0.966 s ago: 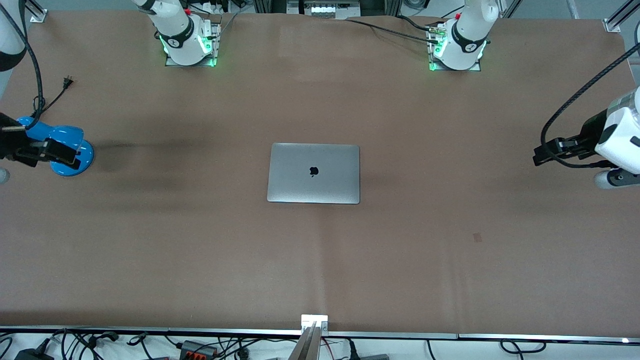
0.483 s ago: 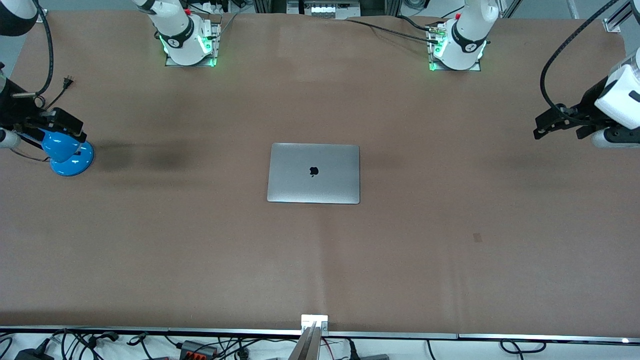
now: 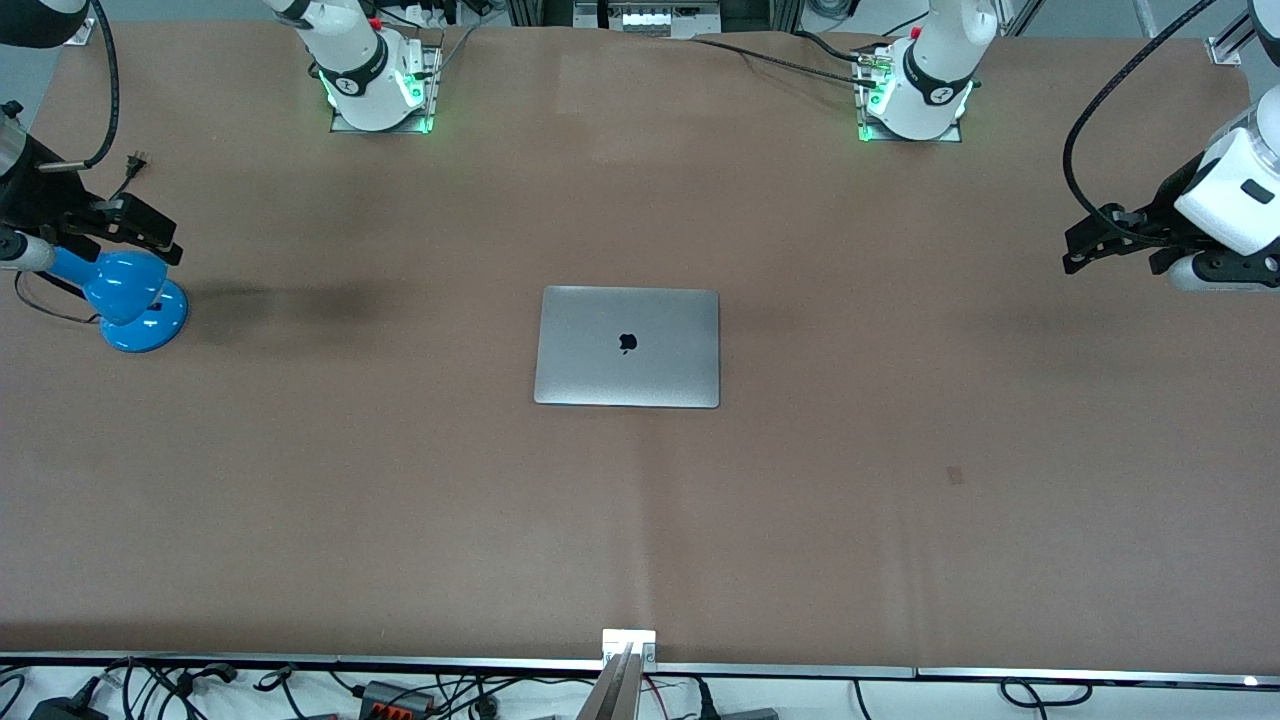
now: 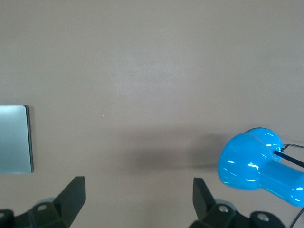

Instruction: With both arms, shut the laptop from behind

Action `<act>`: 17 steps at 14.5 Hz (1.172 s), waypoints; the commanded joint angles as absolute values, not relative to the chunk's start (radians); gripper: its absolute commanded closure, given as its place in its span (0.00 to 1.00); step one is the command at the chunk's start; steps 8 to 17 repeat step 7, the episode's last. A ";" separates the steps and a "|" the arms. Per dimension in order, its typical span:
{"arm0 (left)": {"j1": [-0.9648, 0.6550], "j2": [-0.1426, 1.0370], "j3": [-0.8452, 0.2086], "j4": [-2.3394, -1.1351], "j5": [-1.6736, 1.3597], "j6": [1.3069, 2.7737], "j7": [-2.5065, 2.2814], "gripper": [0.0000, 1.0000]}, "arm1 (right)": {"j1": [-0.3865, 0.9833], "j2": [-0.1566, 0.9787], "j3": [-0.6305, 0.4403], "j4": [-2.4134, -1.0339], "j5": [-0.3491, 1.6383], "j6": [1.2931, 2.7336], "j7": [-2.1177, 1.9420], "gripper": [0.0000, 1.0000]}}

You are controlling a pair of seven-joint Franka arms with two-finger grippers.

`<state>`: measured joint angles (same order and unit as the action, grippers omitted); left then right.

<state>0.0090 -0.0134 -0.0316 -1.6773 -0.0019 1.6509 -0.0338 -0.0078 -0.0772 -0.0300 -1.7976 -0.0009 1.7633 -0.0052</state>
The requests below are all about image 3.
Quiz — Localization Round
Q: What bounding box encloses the silver laptop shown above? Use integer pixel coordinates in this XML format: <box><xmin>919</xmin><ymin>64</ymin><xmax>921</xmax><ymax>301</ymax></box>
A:
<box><xmin>534</xmin><ymin>286</ymin><xmax>721</xmax><ymax>410</ymax></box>

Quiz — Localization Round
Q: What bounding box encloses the blue desk lamp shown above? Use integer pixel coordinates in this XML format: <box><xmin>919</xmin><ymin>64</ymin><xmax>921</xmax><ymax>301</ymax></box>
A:
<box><xmin>45</xmin><ymin>245</ymin><xmax>189</xmax><ymax>353</ymax></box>

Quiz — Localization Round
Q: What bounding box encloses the brown table cover sheet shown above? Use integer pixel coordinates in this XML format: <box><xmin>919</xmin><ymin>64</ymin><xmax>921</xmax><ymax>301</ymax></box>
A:
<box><xmin>0</xmin><ymin>22</ymin><xmax>1280</xmax><ymax>673</ymax></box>

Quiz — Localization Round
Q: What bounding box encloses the black power adapter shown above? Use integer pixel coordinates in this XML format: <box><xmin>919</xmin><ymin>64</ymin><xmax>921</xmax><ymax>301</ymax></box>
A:
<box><xmin>28</xmin><ymin>678</ymin><xmax>106</xmax><ymax>720</ymax></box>

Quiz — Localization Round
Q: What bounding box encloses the white power strip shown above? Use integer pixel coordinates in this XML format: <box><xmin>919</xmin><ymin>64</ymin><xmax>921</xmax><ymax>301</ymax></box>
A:
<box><xmin>573</xmin><ymin>0</ymin><xmax>723</xmax><ymax>39</ymax></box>

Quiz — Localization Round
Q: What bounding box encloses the grey connector with orange levers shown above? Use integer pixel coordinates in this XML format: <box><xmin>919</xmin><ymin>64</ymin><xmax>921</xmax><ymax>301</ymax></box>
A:
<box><xmin>358</xmin><ymin>680</ymin><xmax>436</xmax><ymax>719</ymax></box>

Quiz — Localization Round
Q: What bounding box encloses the aluminium profile bar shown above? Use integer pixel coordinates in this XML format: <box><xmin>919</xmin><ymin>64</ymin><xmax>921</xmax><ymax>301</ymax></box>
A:
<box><xmin>575</xmin><ymin>645</ymin><xmax>646</xmax><ymax>720</ymax></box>

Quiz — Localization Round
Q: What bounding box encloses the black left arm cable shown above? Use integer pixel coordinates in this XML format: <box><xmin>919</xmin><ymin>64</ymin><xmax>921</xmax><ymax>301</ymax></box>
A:
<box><xmin>1062</xmin><ymin>0</ymin><xmax>1221</xmax><ymax>246</ymax></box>

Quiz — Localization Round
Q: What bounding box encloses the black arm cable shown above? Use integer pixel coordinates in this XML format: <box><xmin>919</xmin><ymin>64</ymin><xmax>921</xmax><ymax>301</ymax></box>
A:
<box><xmin>1062</xmin><ymin>0</ymin><xmax>1221</xmax><ymax>246</ymax></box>
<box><xmin>38</xmin><ymin>0</ymin><xmax>121</xmax><ymax>173</ymax></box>

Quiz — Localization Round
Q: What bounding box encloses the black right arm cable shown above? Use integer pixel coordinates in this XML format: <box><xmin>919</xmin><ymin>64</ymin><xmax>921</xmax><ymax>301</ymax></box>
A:
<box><xmin>38</xmin><ymin>0</ymin><xmax>121</xmax><ymax>173</ymax></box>

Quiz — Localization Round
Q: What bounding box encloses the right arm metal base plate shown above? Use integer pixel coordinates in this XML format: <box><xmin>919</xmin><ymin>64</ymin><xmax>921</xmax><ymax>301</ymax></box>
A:
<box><xmin>330</xmin><ymin>45</ymin><xmax>443</xmax><ymax>134</ymax></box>

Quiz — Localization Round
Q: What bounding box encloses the short black table cable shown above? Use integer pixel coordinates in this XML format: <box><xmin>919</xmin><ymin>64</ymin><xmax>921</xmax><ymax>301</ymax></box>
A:
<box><xmin>795</xmin><ymin>30</ymin><xmax>863</xmax><ymax>61</ymax></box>

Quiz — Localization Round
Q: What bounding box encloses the long black table cable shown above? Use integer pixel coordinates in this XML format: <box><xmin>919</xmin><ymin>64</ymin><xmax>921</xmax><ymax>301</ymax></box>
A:
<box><xmin>690</xmin><ymin>36</ymin><xmax>881</xmax><ymax>85</ymax></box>

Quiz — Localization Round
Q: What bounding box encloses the black tangled cable bundle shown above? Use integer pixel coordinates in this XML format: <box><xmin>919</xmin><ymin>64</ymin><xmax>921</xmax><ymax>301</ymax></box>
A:
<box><xmin>105</xmin><ymin>658</ymin><xmax>301</xmax><ymax>720</ymax></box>

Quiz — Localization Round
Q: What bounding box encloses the black looped cable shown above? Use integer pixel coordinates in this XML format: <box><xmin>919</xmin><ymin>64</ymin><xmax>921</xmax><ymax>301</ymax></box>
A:
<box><xmin>1000</xmin><ymin>678</ymin><xmax>1093</xmax><ymax>713</ymax></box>

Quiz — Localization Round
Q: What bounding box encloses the white metal bracket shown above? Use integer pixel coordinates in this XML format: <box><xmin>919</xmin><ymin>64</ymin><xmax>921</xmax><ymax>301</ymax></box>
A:
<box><xmin>602</xmin><ymin>628</ymin><xmax>658</xmax><ymax>669</ymax></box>

